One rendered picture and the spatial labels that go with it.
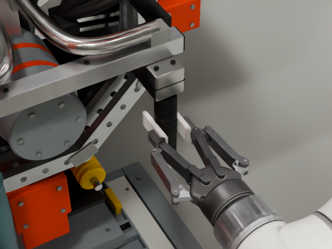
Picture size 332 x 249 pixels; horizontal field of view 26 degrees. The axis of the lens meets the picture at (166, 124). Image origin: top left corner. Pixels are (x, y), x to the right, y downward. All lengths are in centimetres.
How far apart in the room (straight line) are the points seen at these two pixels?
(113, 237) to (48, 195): 36
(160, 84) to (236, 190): 19
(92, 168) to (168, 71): 47
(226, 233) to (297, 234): 10
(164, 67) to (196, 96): 136
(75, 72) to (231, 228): 30
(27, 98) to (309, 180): 134
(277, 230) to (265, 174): 124
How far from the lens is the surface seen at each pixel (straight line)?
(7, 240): 130
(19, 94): 99
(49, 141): 113
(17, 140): 110
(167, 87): 106
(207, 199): 101
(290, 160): 224
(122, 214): 188
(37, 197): 142
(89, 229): 177
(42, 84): 99
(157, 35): 103
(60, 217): 150
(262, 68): 254
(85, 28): 136
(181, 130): 113
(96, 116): 142
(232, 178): 105
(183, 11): 131
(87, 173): 147
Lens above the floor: 163
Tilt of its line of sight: 45 degrees down
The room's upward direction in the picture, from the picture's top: straight up
